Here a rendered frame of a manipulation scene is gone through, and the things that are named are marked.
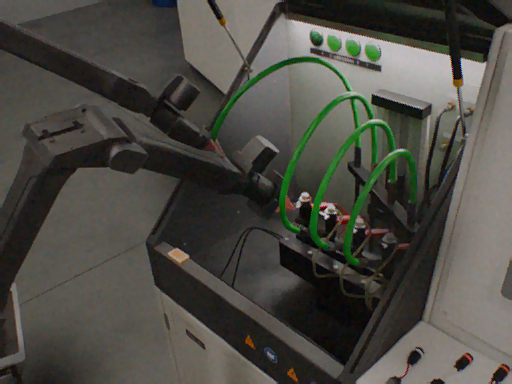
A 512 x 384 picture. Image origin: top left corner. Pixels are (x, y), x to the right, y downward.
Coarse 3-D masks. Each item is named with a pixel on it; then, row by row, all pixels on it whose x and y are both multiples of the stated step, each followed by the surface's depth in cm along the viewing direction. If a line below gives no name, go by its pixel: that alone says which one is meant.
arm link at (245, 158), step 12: (252, 144) 119; (264, 144) 119; (240, 156) 120; (252, 156) 119; (264, 156) 120; (240, 168) 120; (252, 168) 119; (264, 168) 122; (240, 180) 115; (240, 192) 119
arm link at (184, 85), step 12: (168, 84) 126; (180, 84) 126; (192, 84) 129; (132, 96) 123; (144, 96) 123; (156, 96) 128; (168, 96) 126; (180, 96) 126; (192, 96) 127; (144, 108) 124
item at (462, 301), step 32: (480, 96) 101; (480, 128) 102; (480, 160) 103; (480, 192) 104; (448, 224) 110; (480, 224) 106; (448, 256) 112; (480, 256) 107; (448, 288) 113; (480, 288) 108; (448, 320) 115; (480, 320) 110
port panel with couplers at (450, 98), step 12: (444, 84) 128; (468, 84) 124; (444, 96) 130; (456, 96) 127; (468, 96) 125; (456, 108) 129; (468, 108) 126; (444, 120) 132; (468, 120) 128; (444, 132) 134; (456, 132) 131; (468, 132) 129; (444, 144) 133; (456, 144) 133; (444, 156) 137
